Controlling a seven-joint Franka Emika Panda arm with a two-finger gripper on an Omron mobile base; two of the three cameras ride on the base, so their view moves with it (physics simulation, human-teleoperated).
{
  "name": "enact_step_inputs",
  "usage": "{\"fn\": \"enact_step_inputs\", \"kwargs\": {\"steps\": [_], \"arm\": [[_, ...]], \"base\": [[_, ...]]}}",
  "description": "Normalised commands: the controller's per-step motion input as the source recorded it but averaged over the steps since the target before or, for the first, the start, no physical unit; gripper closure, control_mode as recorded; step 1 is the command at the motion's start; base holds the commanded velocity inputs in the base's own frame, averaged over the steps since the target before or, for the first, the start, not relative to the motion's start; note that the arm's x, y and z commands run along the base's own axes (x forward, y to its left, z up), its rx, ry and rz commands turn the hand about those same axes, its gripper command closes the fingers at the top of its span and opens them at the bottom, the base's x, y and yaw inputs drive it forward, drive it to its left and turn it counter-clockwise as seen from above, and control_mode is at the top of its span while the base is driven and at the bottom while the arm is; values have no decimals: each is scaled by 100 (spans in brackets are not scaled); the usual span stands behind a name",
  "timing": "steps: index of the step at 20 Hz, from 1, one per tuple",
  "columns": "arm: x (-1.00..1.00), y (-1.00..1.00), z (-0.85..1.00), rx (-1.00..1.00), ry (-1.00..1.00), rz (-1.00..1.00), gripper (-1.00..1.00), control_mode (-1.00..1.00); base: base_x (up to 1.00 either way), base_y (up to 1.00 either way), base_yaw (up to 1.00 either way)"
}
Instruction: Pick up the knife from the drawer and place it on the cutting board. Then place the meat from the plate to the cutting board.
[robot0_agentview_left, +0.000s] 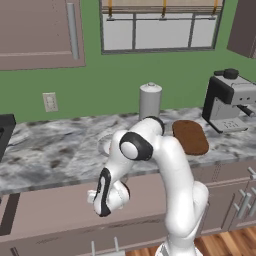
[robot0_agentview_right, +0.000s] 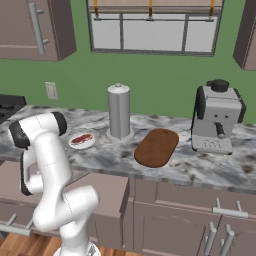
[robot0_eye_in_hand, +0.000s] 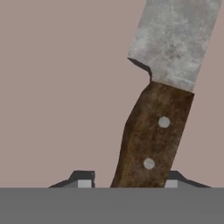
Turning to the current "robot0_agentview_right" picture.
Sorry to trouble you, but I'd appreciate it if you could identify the brown oval cutting board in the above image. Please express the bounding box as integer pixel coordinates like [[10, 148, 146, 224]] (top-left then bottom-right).
[[133, 128, 180, 169]]

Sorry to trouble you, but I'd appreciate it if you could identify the white round plate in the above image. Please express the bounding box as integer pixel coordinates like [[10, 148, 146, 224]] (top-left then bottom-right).
[[68, 128, 101, 151]]

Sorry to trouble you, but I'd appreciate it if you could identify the red raw meat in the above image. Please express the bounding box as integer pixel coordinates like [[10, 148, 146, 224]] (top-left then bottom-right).
[[71, 133, 94, 145]]

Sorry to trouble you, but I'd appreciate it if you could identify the brown open drawer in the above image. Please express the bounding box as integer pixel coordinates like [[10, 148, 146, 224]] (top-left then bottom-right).
[[0, 159, 131, 252]]

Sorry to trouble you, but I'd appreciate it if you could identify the brown drawer front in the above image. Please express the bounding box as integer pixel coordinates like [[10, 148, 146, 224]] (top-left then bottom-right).
[[155, 182, 256, 232]]

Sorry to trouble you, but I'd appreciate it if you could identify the grey paper towel holder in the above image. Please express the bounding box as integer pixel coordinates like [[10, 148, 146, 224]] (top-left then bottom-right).
[[105, 83, 136, 143]]

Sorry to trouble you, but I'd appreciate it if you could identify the grey black coffee machine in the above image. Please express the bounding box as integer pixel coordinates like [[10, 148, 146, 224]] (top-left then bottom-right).
[[190, 78, 247, 156]]

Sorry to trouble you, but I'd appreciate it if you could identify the grey framed window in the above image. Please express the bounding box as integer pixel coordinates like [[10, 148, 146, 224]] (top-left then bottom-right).
[[85, 0, 225, 57]]

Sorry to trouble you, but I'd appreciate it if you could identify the brown base cupboard door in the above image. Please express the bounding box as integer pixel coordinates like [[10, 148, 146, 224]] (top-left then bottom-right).
[[133, 201, 222, 256], [215, 216, 256, 256]]

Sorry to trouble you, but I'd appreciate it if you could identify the black hob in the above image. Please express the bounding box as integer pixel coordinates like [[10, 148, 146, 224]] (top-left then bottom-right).
[[0, 94, 27, 125]]

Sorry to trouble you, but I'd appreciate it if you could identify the white wall outlet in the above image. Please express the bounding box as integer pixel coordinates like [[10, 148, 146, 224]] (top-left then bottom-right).
[[44, 81, 60, 101]]

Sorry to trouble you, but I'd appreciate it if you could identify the beige blind with yellow straps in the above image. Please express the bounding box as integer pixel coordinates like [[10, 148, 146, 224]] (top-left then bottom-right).
[[87, 0, 224, 17]]

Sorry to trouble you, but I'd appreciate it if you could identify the grey bar drawer handle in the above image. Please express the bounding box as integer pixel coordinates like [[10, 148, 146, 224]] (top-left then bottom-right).
[[0, 213, 35, 238], [212, 197, 250, 220]]

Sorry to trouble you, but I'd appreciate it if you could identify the grey bar cupboard handle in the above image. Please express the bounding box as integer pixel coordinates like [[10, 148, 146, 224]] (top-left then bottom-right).
[[203, 221, 218, 256], [28, 2, 51, 55], [219, 223, 236, 256]]

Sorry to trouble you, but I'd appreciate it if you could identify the brown wall cupboard door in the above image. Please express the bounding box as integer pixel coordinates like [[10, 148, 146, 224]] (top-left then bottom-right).
[[0, 0, 61, 62]]

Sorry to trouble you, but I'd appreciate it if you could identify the brown wall cupboard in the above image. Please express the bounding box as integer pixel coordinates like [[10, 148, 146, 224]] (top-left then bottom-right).
[[232, 0, 256, 72]]

